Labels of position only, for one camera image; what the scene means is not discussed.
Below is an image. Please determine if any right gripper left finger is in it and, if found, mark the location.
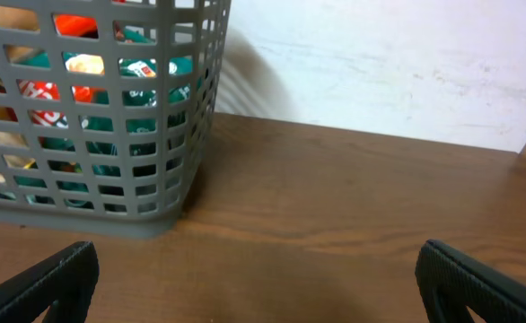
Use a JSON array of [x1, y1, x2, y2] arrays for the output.
[[0, 241, 100, 323]]

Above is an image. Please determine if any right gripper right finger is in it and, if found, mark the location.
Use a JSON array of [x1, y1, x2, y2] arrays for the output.
[[415, 240, 526, 323]]

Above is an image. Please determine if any grey plastic basket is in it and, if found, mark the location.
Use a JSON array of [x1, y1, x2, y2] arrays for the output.
[[0, 1, 230, 238]]

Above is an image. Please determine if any green Nescafe bag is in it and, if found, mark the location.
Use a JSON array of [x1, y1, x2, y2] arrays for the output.
[[0, 27, 204, 212]]

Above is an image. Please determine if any orange spaghetti packet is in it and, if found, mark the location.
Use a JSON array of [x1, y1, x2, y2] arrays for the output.
[[54, 14, 99, 39]]

